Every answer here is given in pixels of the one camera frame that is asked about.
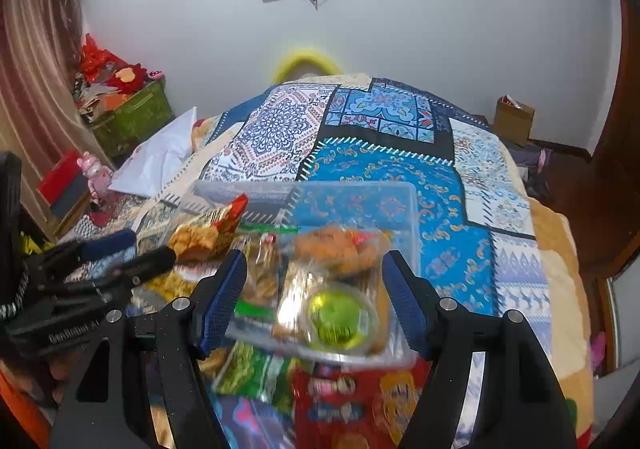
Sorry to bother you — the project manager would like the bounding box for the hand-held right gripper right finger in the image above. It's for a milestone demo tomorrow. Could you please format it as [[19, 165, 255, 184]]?
[[382, 249, 593, 449]]

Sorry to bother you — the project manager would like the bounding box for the fried snack clear packet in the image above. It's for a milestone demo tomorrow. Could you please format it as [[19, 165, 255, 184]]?
[[292, 225, 392, 278]]

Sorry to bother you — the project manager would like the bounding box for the yellow foam arch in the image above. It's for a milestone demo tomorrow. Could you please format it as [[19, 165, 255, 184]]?
[[272, 46, 344, 83]]

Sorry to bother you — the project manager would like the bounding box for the orange cracker packet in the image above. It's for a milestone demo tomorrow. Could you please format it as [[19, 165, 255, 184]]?
[[167, 194, 250, 263]]

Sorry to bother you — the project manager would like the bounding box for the clear plastic container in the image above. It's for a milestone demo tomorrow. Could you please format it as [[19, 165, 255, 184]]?
[[177, 179, 424, 366]]

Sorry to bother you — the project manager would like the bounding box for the green storage box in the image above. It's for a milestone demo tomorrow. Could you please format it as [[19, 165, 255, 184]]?
[[87, 79, 176, 158]]

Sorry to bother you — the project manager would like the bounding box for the green jelly cup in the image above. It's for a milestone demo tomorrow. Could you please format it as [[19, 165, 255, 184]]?
[[306, 285, 381, 356]]

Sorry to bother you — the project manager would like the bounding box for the yellow strips snack packet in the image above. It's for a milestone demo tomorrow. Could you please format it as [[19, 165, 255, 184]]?
[[135, 273, 202, 301]]

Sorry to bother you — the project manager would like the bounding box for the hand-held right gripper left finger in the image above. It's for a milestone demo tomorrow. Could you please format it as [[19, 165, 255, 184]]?
[[50, 249, 251, 449]]

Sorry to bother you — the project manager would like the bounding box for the blue patterned patchwork blanket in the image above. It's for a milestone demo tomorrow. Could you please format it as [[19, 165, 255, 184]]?
[[65, 72, 556, 449]]

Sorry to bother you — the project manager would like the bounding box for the red snack packet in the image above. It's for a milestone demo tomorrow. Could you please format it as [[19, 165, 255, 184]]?
[[290, 359, 437, 449]]

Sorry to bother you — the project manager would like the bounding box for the small cardboard box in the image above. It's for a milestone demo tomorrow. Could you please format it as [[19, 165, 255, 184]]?
[[494, 96, 536, 148]]

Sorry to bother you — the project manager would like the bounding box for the brown striped curtain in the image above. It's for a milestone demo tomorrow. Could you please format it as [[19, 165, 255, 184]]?
[[0, 0, 97, 250]]

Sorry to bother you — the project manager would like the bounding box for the green peas packet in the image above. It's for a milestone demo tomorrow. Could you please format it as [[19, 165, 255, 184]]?
[[215, 341, 302, 406]]

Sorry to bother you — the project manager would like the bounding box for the white pillow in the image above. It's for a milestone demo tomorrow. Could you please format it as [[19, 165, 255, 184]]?
[[109, 106, 199, 198]]

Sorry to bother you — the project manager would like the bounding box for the red box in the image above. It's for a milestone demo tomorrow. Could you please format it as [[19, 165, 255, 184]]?
[[36, 149, 94, 206]]

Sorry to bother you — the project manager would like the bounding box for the pink bear toy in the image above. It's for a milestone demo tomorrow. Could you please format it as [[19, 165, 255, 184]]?
[[77, 152, 114, 205]]

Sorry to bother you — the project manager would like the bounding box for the green-sealed cracker packet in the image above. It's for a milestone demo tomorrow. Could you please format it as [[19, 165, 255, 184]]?
[[235, 226, 302, 321]]

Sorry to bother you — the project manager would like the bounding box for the dark clothes pile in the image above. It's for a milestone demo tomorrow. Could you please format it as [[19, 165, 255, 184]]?
[[515, 149, 557, 202]]

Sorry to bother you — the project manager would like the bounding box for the beige quilt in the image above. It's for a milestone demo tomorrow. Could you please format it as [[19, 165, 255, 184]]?
[[500, 129, 601, 449]]

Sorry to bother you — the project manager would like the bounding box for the brown wooden door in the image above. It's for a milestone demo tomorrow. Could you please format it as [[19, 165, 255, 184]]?
[[586, 0, 640, 280]]

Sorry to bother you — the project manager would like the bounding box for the green basket of toys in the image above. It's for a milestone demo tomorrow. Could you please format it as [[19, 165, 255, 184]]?
[[74, 33, 166, 122]]

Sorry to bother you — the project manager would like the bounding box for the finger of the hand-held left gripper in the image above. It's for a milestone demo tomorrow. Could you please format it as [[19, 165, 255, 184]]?
[[39, 247, 177, 301], [34, 228, 137, 276]]

